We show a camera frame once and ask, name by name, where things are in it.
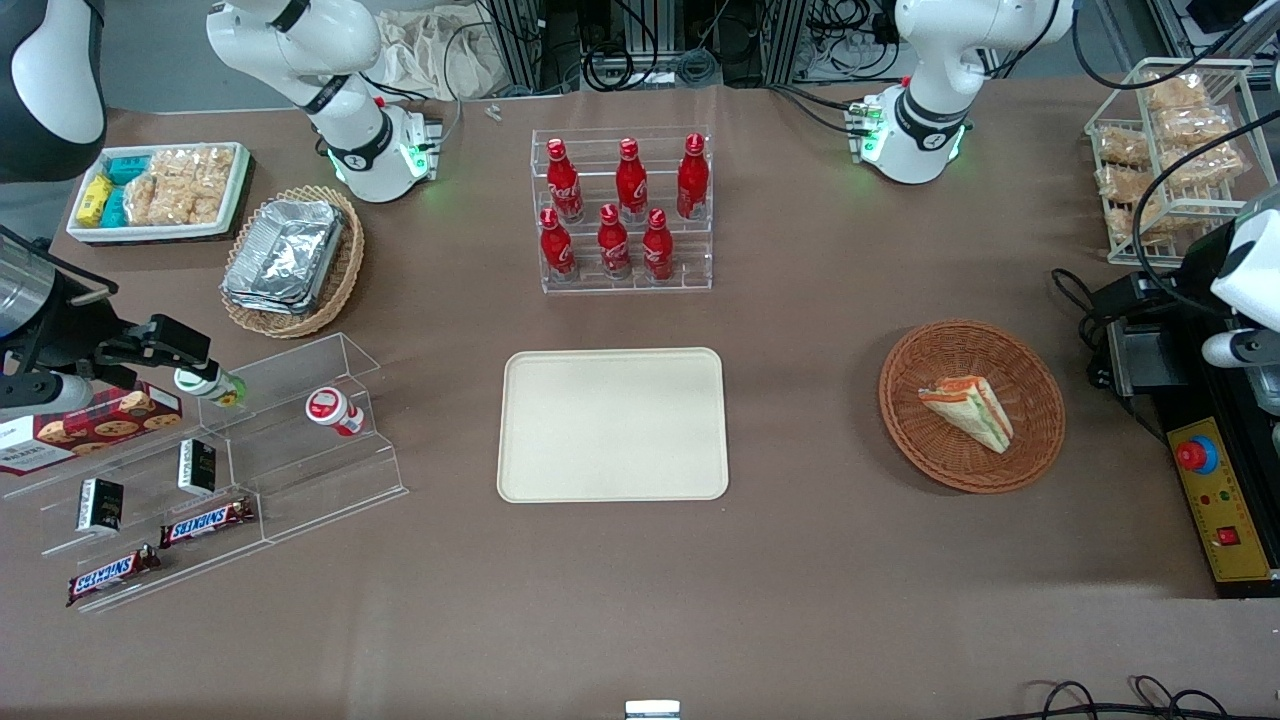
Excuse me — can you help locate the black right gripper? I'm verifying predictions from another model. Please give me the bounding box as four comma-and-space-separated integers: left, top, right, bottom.
10, 270, 213, 393

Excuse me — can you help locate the triangular sandwich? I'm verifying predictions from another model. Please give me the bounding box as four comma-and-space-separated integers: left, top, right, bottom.
918, 375, 1015, 455

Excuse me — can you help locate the light tan wicker basket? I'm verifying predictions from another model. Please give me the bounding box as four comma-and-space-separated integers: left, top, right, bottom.
220, 185, 365, 339

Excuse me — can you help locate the beige plastic tray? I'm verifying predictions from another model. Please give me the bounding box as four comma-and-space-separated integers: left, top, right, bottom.
497, 347, 730, 503

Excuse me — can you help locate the brown wicker basket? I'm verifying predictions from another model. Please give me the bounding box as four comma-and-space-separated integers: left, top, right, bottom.
879, 319, 1066, 494

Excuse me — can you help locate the green-labelled yogurt bottle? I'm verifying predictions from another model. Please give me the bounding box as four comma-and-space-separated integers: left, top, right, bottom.
174, 368, 247, 408

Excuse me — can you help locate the red tartan cookie box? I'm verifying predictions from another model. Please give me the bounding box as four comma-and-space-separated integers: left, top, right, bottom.
0, 383, 184, 476

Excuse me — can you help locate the clear acrylic tiered stand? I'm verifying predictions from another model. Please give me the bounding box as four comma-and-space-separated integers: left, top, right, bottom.
0, 400, 271, 613
198, 333, 409, 546

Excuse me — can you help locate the small black carton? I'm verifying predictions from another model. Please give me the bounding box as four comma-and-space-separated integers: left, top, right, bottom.
178, 438, 218, 497
77, 478, 126, 535

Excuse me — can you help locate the aluminium foil container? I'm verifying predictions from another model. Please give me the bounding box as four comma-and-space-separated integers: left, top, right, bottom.
224, 288, 323, 317
224, 199, 347, 303

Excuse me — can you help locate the white plastic bin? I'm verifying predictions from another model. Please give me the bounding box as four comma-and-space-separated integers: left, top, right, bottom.
66, 142, 252, 245

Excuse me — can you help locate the clear rice cracker bag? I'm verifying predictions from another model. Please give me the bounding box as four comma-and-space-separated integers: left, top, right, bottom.
160, 147, 237, 224
124, 165, 193, 228

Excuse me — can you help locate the yellow snack packet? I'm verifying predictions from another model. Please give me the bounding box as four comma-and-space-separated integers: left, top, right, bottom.
77, 175, 114, 228

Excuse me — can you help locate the Snickers chocolate bar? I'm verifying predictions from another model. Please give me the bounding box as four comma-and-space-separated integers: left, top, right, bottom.
160, 497, 257, 550
66, 545, 162, 609

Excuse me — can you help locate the red-capped yogurt bottle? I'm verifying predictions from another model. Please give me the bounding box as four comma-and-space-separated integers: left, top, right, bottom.
305, 387, 367, 438

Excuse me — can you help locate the beige cloth bag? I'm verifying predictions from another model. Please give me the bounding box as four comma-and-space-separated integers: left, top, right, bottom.
375, 8, 507, 102

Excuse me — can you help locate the red cola bottle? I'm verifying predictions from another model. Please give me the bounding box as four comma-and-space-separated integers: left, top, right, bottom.
642, 208, 675, 283
598, 204, 633, 282
540, 208, 578, 282
546, 138, 585, 224
615, 138, 649, 224
677, 133, 710, 221

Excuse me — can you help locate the clear acrylic bottle rack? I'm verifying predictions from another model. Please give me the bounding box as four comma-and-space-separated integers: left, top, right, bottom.
530, 125, 713, 294

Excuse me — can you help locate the fried snack bag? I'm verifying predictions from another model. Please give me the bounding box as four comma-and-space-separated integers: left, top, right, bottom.
1104, 199, 1167, 243
1144, 73, 1208, 112
1099, 164, 1153, 202
1165, 144, 1247, 188
1155, 104, 1238, 147
1097, 127, 1152, 167

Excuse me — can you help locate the black electronics box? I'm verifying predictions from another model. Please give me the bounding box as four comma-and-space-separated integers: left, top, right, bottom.
1085, 272, 1237, 401

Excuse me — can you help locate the red emergency stop button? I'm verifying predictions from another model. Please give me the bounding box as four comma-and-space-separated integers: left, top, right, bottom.
1176, 434, 1220, 477

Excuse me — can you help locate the black yellow control box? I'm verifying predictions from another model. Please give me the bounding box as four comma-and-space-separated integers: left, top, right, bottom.
1150, 365, 1280, 600

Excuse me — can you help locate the aluminium frame rack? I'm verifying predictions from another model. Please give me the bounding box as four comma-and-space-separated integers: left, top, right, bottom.
485, 0, 901, 96

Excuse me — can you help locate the black base cable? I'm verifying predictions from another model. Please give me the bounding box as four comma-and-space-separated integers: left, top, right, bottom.
768, 83, 863, 137

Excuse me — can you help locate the black looped cable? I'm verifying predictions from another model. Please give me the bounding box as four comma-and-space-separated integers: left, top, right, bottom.
1050, 267, 1113, 333

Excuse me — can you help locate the white wire rack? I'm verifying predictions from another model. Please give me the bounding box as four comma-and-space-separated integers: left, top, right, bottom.
1085, 57, 1257, 267

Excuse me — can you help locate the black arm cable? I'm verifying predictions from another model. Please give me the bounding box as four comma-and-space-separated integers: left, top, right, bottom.
1070, 0, 1280, 293

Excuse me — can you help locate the black tangled cable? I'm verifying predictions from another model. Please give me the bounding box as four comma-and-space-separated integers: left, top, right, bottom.
1018, 676, 1237, 720

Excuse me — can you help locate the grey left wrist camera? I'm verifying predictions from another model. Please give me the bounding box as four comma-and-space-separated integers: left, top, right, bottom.
1203, 330, 1280, 371

